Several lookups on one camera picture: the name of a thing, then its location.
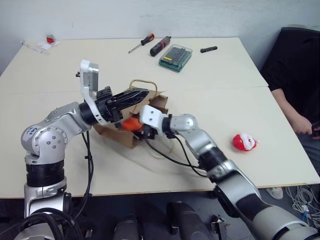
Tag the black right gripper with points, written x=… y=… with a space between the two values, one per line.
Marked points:
x=148 y=132

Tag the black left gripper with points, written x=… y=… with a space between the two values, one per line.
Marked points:
x=106 y=105

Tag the orange plush toy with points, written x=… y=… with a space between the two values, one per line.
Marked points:
x=131 y=124

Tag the dark object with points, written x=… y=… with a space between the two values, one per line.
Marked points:
x=317 y=130

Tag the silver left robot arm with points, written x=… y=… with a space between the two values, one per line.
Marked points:
x=50 y=140

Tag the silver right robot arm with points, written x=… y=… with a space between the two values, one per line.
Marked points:
x=232 y=180

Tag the person's bare forearm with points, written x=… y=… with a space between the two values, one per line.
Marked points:
x=285 y=105

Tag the brown paper bag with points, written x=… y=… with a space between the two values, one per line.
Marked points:
x=117 y=135

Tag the red and white plush toy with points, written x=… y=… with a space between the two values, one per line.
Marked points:
x=241 y=142

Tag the person's hand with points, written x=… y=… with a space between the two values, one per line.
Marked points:
x=303 y=126

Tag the black and red screwdriver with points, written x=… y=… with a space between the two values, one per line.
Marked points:
x=158 y=47

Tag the green screwdriver bit box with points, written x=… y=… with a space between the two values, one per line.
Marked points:
x=175 y=58

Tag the black bit holder strip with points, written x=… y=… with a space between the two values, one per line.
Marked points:
x=208 y=49

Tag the small dark rounded shape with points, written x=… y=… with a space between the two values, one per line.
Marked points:
x=126 y=228

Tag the large dark rounded shape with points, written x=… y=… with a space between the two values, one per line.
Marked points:
x=190 y=222

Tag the small red and white packet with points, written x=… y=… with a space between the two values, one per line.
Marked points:
x=50 y=40

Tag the clear plastic syringe wrapper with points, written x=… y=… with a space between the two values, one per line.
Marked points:
x=33 y=47

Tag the white shoe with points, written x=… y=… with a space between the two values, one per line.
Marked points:
x=275 y=192

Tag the person in black shirt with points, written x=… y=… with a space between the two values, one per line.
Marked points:
x=295 y=65

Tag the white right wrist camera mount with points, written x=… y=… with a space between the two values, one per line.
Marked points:
x=152 y=116

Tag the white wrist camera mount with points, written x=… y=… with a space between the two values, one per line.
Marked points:
x=88 y=75
x=152 y=116

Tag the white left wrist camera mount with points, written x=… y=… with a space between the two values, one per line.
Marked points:
x=88 y=75

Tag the small black metal bracket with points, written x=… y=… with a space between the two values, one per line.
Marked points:
x=220 y=225

